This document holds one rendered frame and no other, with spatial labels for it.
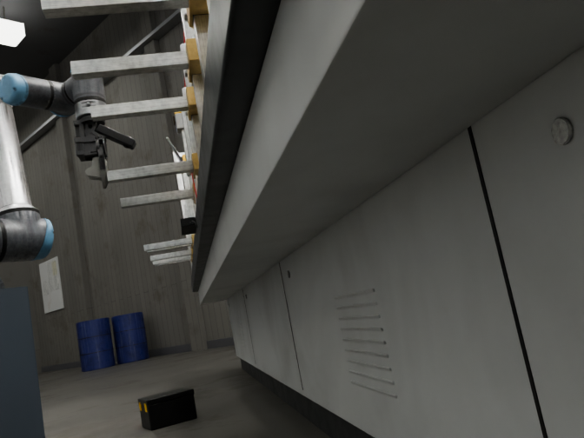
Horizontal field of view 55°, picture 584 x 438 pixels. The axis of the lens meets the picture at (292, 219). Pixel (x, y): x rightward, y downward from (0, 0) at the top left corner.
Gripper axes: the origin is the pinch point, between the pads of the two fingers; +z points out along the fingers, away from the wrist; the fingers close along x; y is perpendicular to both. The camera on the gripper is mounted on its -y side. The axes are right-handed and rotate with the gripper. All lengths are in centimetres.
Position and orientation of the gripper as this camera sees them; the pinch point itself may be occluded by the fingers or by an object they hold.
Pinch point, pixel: (107, 183)
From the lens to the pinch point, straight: 174.9
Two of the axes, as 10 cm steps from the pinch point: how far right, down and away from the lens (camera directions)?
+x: 1.7, -1.9, -9.7
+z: 1.6, 9.7, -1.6
